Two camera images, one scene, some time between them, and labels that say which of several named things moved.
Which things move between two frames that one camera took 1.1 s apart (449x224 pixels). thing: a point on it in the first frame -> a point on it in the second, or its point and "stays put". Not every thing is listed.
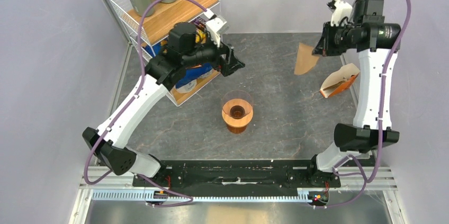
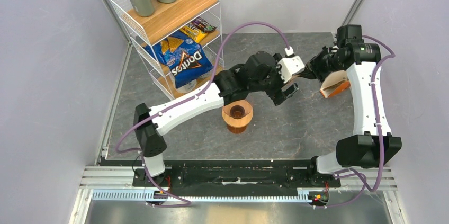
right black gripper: x=324 y=46 -> x=314 y=70
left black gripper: x=232 y=63 -> x=277 y=94
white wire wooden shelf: x=151 y=32 stays put
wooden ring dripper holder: x=237 y=113 stays put
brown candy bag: x=200 y=23 stays put
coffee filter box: x=340 y=81 stays put
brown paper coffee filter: x=305 y=60 -> x=293 y=77
